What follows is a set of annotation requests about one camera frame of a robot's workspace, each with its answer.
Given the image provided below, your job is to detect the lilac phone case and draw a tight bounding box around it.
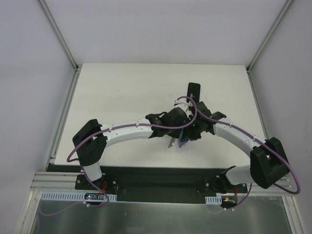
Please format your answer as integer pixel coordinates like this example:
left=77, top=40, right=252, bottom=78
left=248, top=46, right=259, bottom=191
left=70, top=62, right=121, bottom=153
left=178, top=129, right=191, bottom=148

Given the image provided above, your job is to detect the black smartphone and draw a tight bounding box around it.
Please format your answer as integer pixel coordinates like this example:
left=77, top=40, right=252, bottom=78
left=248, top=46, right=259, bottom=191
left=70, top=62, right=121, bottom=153
left=168, top=137, right=176, bottom=148

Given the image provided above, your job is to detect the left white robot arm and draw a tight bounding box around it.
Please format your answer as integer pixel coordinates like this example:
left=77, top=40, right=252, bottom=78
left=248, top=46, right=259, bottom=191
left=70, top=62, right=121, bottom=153
left=72, top=107, right=189, bottom=191

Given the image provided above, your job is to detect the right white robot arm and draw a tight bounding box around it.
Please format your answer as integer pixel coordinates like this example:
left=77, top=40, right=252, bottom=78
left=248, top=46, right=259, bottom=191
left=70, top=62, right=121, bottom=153
left=181, top=102, right=290, bottom=193

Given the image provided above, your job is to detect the black phone on table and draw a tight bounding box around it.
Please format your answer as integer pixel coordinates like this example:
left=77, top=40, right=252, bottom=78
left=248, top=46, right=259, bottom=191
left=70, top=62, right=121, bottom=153
left=187, top=82, right=201, bottom=103

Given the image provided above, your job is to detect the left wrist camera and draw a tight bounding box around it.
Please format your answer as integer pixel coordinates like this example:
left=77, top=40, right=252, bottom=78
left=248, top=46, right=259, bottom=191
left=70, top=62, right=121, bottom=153
left=180, top=103, right=192, bottom=115

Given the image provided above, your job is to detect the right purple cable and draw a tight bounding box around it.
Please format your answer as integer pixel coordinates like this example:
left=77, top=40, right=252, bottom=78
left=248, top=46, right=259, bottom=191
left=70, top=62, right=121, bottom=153
left=174, top=96, right=302, bottom=215

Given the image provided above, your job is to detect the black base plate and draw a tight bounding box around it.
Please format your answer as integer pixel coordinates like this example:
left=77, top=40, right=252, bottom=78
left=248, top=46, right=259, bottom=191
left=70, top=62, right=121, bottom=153
left=74, top=165, right=252, bottom=203

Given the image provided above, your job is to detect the right white cable duct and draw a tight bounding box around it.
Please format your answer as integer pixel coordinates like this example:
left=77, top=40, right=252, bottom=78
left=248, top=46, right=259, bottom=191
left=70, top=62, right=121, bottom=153
left=205, top=195, right=222, bottom=205

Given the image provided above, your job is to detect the white cable duct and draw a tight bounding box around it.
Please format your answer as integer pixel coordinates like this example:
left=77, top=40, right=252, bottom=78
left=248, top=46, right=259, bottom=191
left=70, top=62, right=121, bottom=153
left=205, top=195, right=222, bottom=205
left=41, top=191, right=117, bottom=202

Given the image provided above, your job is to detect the left aluminium frame post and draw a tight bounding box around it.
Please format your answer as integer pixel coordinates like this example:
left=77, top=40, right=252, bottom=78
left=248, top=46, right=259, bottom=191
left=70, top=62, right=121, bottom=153
left=36, top=0, right=82, bottom=73

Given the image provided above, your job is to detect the aluminium frame post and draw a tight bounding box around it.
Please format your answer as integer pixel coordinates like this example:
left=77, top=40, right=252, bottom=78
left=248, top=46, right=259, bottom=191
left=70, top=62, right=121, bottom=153
left=36, top=0, right=82, bottom=73
left=246, top=0, right=295, bottom=74

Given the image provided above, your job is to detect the right aluminium frame post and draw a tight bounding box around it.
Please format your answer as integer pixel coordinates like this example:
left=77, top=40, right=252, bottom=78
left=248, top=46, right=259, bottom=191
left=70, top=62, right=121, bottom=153
left=246, top=0, right=295, bottom=74

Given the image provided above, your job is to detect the left white cable duct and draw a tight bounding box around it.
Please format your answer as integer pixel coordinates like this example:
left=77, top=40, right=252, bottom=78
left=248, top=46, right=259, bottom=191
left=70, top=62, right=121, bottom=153
left=41, top=191, right=117, bottom=202

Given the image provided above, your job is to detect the aluminium front rail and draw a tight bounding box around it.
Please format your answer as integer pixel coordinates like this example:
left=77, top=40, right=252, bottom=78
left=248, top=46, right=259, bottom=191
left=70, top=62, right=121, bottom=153
left=31, top=172, right=293, bottom=197

